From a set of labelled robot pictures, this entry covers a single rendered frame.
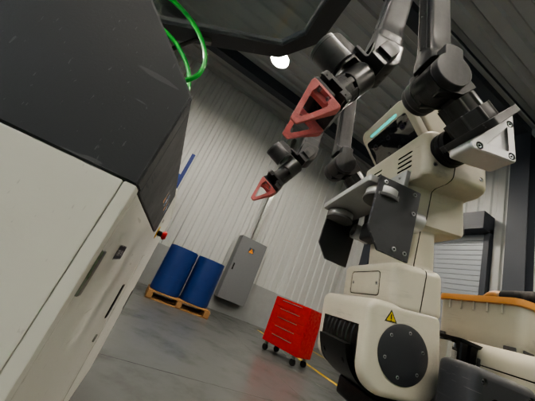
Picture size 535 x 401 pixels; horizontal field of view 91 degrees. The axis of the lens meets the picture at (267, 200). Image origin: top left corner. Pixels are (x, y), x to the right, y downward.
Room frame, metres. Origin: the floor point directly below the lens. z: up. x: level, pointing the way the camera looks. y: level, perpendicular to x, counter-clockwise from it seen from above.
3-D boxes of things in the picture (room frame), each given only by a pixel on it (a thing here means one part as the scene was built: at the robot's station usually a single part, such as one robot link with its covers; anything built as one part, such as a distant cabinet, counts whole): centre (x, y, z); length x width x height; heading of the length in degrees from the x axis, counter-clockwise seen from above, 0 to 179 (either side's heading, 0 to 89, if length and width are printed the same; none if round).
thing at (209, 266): (5.68, 0.88, 0.51); 1.20 x 0.85 x 1.02; 108
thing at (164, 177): (0.68, 0.28, 0.87); 0.62 x 0.04 x 0.16; 15
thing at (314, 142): (0.82, -0.07, 1.40); 0.11 x 0.06 x 0.43; 5
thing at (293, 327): (4.75, -1.20, 0.43); 0.70 x 0.46 x 0.86; 45
